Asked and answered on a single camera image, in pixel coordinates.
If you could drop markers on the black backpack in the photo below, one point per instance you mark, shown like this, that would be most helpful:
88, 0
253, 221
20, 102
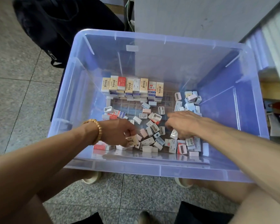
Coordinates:
65, 23

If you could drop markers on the person's left hand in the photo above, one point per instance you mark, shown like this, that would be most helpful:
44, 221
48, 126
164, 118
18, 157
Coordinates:
116, 133

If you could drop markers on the person's right leg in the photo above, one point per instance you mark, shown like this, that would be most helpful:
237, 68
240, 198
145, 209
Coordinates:
252, 203

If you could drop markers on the person's right forearm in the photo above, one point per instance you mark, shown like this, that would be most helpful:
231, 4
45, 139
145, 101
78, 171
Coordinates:
252, 156

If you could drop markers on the black shorts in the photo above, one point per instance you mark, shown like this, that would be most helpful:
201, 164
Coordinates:
196, 214

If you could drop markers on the person's leg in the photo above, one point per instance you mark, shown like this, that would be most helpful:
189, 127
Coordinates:
42, 198
252, 203

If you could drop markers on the person's right hand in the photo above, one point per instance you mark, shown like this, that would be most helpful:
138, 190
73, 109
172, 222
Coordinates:
184, 123

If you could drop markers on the person's left leg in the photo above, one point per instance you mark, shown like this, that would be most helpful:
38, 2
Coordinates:
42, 198

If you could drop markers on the person's left cream clog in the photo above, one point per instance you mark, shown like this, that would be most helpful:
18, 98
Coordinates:
142, 217

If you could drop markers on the row of erasers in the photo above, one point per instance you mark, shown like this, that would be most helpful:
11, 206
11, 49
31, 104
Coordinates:
130, 86

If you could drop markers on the pile of boxed erasers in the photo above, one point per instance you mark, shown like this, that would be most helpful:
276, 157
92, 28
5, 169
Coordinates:
168, 128

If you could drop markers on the stack of white blue books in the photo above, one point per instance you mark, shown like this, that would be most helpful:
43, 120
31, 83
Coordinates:
273, 49

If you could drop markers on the person's left forearm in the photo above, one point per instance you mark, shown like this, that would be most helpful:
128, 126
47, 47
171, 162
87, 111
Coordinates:
32, 170

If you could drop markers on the white cabinet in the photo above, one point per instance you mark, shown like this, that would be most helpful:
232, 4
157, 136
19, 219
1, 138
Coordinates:
205, 16

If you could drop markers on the clear plastic storage bin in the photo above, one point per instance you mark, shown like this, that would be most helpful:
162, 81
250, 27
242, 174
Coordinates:
70, 91

